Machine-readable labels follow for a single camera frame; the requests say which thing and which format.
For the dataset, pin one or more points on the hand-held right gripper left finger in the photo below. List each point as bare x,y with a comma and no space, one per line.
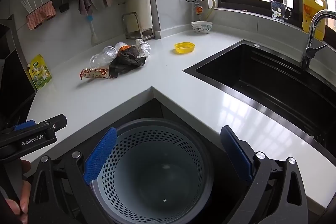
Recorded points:
101,153

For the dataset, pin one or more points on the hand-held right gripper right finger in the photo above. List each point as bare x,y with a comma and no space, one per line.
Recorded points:
233,150

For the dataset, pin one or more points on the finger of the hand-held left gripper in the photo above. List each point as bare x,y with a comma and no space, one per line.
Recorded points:
56,121
25,125

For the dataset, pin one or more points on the grey perforated trash bin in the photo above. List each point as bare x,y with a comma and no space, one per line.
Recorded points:
157,174

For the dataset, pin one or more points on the red snack wrapper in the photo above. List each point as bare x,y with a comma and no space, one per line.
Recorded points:
94,73

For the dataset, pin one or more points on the clear plastic cup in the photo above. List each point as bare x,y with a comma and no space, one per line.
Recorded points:
101,57

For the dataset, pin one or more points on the dark grey cloth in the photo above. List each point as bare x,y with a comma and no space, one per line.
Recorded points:
128,60

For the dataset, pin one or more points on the yellow plastic lid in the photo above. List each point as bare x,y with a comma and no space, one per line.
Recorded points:
183,48

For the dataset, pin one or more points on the white tissue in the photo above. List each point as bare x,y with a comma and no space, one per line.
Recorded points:
144,48

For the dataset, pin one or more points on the person's left hand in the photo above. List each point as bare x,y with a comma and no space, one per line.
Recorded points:
25,192

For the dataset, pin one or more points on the green yellow pouch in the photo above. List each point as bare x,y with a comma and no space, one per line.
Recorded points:
40,73

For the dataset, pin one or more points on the black kitchen appliance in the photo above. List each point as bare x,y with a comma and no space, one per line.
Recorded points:
13,74

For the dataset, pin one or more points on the black kitchen sink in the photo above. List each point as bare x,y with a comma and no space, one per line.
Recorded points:
262,82

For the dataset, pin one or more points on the white blue bottle brush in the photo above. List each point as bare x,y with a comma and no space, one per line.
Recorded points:
93,32

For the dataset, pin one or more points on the pink wavy dishcloth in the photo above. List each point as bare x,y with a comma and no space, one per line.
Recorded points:
39,16

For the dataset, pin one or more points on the grey purple hanging cloth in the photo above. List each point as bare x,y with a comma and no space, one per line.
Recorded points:
84,5

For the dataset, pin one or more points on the white patterned ceramic bowl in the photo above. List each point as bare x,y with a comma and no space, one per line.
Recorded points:
201,27

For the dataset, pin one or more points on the metal cutting board rack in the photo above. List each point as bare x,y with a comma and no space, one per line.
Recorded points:
129,14

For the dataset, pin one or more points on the white orange gas regulator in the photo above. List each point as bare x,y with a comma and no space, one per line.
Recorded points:
198,9

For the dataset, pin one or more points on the clear printed mug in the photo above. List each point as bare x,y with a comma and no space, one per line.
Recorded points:
278,11

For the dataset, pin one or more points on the chrome faucet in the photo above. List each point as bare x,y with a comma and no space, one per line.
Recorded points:
312,27

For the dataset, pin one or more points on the yellow detergent bottle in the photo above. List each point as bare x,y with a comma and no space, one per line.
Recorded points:
313,11

